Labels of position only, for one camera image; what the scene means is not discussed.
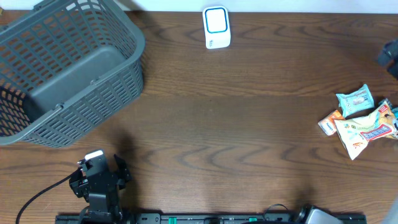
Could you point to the blue mouthwash bottle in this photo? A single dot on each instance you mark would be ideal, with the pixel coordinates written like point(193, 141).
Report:
point(392, 107)

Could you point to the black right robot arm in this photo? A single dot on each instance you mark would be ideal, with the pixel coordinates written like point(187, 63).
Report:
point(312, 214)

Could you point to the yellow snack bag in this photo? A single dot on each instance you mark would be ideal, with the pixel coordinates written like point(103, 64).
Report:
point(356, 133)

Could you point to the dark grey plastic basket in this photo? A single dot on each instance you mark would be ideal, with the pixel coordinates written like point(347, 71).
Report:
point(66, 67)

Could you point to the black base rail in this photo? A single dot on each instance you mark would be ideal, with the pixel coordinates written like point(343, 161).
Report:
point(156, 218)

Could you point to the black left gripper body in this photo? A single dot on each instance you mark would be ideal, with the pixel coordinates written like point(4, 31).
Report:
point(117, 182)

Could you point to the white barcode scanner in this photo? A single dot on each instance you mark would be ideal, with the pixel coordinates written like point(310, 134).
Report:
point(216, 27)

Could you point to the teal wet wipes pack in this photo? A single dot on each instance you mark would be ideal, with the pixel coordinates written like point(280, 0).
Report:
point(356, 101)

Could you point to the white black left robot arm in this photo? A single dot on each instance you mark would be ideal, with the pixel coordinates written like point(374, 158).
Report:
point(103, 208)

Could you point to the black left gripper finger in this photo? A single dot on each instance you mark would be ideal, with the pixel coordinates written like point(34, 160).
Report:
point(76, 183)
point(122, 173)

